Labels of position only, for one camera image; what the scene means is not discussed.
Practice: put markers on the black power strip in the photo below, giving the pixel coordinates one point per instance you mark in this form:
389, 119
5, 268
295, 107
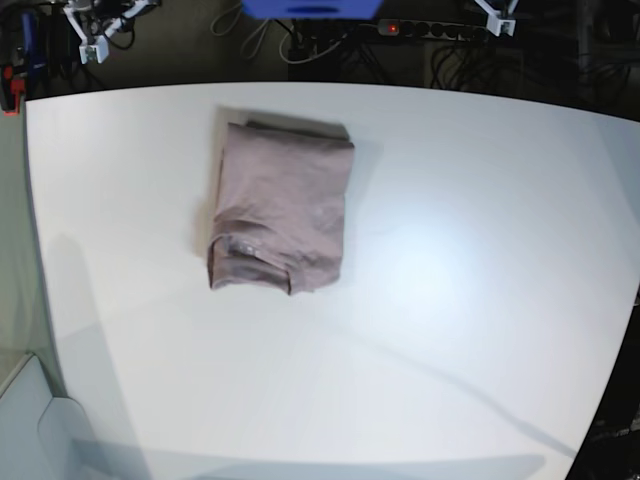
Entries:
422, 31

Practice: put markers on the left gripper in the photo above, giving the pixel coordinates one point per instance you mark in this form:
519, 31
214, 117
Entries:
500, 11

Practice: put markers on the blue plastic box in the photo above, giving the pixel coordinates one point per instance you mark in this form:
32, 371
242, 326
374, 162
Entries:
311, 9

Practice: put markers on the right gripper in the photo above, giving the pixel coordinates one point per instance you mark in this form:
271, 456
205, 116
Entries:
112, 21

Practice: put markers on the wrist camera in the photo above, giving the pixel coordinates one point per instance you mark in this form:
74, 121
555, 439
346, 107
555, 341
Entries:
499, 26
96, 52

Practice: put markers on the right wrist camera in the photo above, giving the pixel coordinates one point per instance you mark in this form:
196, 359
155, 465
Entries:
96, 52

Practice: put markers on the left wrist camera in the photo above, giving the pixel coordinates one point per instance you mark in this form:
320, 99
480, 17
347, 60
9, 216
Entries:
499, 26

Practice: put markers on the mauve t-shirt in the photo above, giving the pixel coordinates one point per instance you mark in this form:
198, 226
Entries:
279, 213

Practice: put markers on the red and black clamp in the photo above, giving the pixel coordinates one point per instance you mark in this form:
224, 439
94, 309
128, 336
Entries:
12, 88

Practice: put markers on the grey rounded bin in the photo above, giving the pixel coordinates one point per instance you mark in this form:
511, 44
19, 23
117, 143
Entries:
42, 436

